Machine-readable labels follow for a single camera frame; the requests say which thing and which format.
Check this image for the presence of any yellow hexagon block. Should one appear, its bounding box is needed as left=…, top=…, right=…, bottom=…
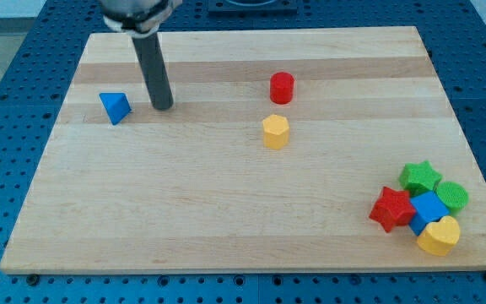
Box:
left=262, top=114, right=290, bottom=149

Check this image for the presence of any yellow heart block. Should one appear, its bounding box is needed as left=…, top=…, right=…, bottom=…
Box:
left=416, top=215, right=461, bottom=257

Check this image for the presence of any blue triangular prism block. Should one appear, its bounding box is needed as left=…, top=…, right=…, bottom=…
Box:
left=99, top=92, right=132, bottom=125

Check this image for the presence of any wooden board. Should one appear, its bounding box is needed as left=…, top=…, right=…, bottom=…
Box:
left=0, top=26, right=486, bottom=275

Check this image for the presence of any red star block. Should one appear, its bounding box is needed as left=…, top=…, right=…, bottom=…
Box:
left=369, top=187, right=416, bottom=233

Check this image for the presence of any red cylinder block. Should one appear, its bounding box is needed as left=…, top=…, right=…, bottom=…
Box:
left=269, top=72, right=294, bottom=105

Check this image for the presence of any green star block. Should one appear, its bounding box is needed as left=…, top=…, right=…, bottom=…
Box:
left=398, top=160, right=443, bottom=197

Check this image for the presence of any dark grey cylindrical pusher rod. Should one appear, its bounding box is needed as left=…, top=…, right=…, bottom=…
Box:
left=132, top=33, right=174, bottom=111

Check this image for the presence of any green cylinder block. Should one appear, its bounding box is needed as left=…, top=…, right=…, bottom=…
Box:
left=435, top=182, right=469, bottom=214

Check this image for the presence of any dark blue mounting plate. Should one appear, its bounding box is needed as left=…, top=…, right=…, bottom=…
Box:
left=207, top=0, right=299, bottom=14

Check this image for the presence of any blue cube block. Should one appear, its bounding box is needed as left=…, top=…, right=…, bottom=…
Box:
left=408, top=192, right=450, bottom=236

